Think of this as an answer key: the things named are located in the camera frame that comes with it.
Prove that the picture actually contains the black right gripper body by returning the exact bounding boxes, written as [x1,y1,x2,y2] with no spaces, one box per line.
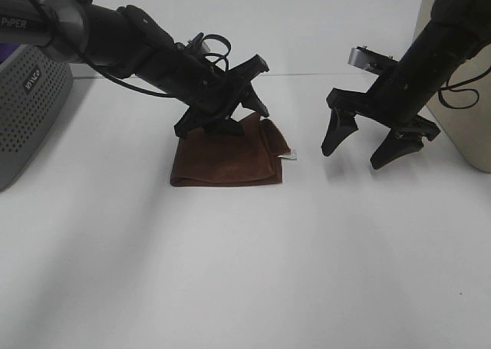
[326,88,440,141]

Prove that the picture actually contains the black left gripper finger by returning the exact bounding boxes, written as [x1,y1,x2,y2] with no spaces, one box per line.
[239,84,269,117]
[203,118,245,137]

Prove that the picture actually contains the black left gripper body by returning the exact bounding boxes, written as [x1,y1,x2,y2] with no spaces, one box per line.
[174,55,269,137]

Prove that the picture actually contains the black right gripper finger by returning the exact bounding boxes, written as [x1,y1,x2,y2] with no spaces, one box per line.
[321,109,358,156]
[370,130,423,170]

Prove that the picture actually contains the brown towel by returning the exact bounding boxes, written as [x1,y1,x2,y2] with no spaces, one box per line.
[170,114,292,187]

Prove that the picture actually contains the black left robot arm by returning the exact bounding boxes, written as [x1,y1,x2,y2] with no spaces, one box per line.
[1,0,269,138]

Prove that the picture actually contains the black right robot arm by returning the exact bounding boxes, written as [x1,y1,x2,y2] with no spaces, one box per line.
[321,0,490,170]

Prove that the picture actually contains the beige storage bin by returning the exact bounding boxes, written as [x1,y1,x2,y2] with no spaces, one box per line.
[413,0,491,173]

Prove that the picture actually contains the grey perforated laundry basket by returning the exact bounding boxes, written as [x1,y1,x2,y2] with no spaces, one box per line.
[1,44,73,191]

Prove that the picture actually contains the purple cloth in basket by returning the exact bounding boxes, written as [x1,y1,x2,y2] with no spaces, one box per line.
[0,43,22,65]

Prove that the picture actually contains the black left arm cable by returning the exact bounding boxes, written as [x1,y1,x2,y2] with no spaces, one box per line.
[15,0,232,97]

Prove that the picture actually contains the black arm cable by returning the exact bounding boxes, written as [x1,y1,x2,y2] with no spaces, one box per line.
[15,0,232,97]
[437,38,491,109]

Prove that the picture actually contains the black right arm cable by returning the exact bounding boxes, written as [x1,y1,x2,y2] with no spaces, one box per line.
[437,38,491,109]

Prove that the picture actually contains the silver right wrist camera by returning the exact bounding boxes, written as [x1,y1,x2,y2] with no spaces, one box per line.
[348,46,397,75]

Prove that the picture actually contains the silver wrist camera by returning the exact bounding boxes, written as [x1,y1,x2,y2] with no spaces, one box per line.
[186,32,210,55]
[348,46,397,75]

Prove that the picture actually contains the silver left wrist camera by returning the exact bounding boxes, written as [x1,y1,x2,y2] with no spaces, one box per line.
[186,32,210,55]

